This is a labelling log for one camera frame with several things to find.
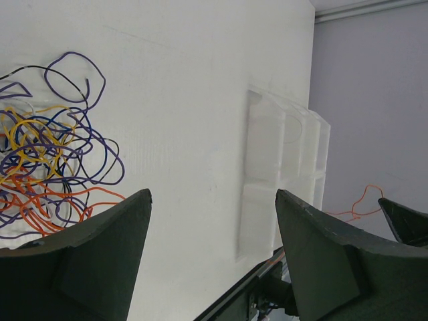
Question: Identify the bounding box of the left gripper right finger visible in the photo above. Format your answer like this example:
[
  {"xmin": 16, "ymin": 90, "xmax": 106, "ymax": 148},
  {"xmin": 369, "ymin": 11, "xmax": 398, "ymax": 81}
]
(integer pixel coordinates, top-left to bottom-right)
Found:
[{"xmin": 276, "ymin": 190, "xmax": 427, "ymax": 320}]

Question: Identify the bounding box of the white compartment tray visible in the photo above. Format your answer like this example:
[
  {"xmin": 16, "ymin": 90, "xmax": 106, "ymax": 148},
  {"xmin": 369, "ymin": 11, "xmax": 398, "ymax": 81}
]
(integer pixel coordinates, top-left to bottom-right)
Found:
[{"xmin": 237, "ymin": 87, "xmax": 331, "ymax": 264}]

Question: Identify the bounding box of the orange cable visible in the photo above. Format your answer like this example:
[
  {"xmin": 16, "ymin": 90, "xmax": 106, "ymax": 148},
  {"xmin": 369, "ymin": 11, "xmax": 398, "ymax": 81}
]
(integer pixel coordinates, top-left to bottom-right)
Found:
[{"xmin": 326, "ymin": 184, "xmax": 385, "ymax": 223}]

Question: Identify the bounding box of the coloured cable bundle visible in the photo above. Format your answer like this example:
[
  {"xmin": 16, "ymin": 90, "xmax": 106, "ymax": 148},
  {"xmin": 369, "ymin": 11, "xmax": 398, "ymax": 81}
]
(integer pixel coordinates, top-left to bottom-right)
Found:
[{"xmin": 0, "ymin": 51, "xmax": 126, "ymax": 240}]

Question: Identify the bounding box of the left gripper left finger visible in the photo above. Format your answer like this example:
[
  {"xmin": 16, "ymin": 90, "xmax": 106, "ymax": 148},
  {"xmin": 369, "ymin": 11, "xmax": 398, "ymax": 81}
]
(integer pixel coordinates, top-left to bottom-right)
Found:
[{"xmin": 1, "ymin": 189, "xmax": 152, "ymax": 320}]

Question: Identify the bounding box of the right aluminium frame post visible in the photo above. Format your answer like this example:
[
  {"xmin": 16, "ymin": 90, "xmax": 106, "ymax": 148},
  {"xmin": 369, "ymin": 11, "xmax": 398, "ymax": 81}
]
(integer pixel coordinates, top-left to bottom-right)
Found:
[{"xmin": 315, "ymin": 0, "xmax": 427, "ymax": 24}]

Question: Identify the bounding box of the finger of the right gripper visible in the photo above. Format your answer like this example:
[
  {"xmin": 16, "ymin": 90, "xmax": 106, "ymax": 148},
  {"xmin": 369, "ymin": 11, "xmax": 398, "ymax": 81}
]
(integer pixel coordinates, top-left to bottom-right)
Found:
[{"xmin": 378, "ymin": 198, "xmax": 428, "ymax": 247}]

